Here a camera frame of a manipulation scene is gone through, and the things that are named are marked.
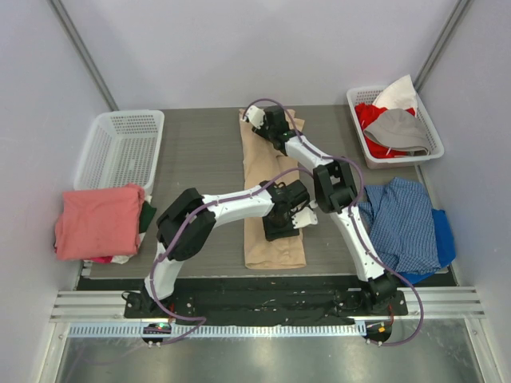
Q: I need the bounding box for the beige t-shirt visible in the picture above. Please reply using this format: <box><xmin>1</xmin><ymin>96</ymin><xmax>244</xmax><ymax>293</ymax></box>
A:
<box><xmin>240</xmin><ymin>121</ymin><xmax>307</xmax><ymax>270</ymax></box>

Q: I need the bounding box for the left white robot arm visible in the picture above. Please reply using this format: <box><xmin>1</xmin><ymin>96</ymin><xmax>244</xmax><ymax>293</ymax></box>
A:
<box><xmin>141</xmin><ymin>180</ymin><xmax>318</xmax><ymax>318</ymax></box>

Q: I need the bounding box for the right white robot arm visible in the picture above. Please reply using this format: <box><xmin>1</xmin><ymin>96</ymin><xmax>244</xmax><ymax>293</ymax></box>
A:
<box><xmin>242</xmin><ymin>104</ymin><xmax>401</xmax><ymax>315</ymax></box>

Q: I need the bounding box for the red garment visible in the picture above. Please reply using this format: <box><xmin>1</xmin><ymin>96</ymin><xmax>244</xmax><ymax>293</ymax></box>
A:
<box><xmin>355</xmin><ymin>103</ymin><xmax>415</xmax><ymax>159</ymax></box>

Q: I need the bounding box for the right white plastic basket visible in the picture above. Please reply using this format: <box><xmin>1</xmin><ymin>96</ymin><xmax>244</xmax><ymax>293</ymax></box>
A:
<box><xmin>347</xmin><ymin>85</ymin><xmax>445</xmax><ymax>170</ymax></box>

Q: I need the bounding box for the white plastic basket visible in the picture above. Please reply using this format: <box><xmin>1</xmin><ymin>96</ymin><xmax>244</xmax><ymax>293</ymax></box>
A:
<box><xmin>347</xmin><ymin>85</ymin><xmax>445</xmax><ymax>170</ymax></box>
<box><xmin>73</xmin><ymin>109</ymin><xmax>164</xmax><ymax>195</ymax></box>

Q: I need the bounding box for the blue checkered shirt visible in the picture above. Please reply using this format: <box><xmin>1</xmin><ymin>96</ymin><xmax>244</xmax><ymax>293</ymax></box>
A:
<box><xmin>358</xmin><ymin>177</ymin><xmax>441</xmax><ymax>275</ymax></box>

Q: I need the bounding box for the grey bucket hat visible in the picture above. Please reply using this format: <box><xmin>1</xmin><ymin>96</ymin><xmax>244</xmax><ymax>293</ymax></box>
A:
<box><xmin>363</xmin><ymin>109</ymin><xmax>431</xmax><ymax>156</ymax></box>

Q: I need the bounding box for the white cloth in basket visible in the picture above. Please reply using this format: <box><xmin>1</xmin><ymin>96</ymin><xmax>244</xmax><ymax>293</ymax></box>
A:
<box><xmin>372</xmin><ymin>74</ymin><xmax>418</xmax><ymax>112</ymax></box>

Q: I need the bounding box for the dark green garment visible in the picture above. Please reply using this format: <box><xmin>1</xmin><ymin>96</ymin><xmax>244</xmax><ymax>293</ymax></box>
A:
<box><xmin>139</xmin><ymin>201</ymin><xmax>157</xmax><ymax>234</ymax></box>

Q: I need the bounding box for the magenta and white garment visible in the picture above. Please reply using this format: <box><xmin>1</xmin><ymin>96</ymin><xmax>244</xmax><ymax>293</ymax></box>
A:
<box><xmin>83</xmin><ymin>255</ymin><xmax>134</xmax><ymax>264</ymax></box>

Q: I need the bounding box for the left white plastic basket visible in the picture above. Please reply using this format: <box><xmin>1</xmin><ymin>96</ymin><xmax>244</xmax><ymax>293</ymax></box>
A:
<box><xmin>73</xmin><ymin>109</ymin><xmax>164</xmax><ymax>195</ymax></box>

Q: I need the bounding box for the solid blue garment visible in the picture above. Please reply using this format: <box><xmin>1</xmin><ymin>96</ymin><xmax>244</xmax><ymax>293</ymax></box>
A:
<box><xmin>402</xmin><ymin>209</ymin><xmax>456</xmax><ymax>285</ymax></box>

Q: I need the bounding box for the pink folded t-shirt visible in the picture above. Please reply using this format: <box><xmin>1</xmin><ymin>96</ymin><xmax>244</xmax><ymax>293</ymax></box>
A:
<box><xmin>54</xmin><ymin>184</ymin><xmax>145</xmax><ymax>261</ymax></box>

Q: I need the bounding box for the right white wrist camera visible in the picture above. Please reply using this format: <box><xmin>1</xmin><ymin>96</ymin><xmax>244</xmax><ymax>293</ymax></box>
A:
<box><xmin>241</xmin><ymin>105</ymin><xmax>265</xmax><ymax>129</ymax></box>

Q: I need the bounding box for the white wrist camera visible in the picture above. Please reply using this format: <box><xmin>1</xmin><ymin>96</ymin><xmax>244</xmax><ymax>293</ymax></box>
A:
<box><xmin>241</xmin><ymin>105</ymin><xmax>265</xmax><ymax>129</ymax></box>
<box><xmin>291</xmin><ymin>207</ymin><xmax>318</xmax><ymax>229</ymax></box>

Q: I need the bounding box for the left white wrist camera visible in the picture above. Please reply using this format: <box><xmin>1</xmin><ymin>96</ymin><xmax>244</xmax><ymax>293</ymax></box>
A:
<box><xmin>291</xmin><ymin>207</ymin><xmax>318</xmax><ymax>229</ymax></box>

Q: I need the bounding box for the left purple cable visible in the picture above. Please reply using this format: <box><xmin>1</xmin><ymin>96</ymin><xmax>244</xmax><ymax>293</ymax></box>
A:
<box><xmin>147</xmin><ymin>167</ymin><xmax>316</xmax><ymax>346</ymax></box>

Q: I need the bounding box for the purple cable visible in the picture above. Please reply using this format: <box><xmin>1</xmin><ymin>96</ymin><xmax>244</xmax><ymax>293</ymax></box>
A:
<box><xmin>147</xmin><ymin>167</ymin><xmax>316</xmax><ymax>346</ymax></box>
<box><xmin>244</xmin><ymin>97</ymin><xmax>425</xmax><ymax>349</ymax></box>

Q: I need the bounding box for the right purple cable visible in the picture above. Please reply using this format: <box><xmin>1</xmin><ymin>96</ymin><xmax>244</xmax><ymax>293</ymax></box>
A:
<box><xmin>244</xmin><ymin>97</ymin><xmax>425</xmax><ymax>349</ymax></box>

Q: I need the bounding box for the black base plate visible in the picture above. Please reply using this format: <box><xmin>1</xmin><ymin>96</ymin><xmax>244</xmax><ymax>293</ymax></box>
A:
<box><xmin>76</xmin><ymin>273</ymin><xmax>410</xmax><ymax>326</ymax></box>

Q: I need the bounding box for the white slotted cable duct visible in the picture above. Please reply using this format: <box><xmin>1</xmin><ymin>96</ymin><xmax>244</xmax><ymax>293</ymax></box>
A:
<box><xmin>68</xmin><ymin>322</ymin><xmax>366</xmax><ymax>339</ymax></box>

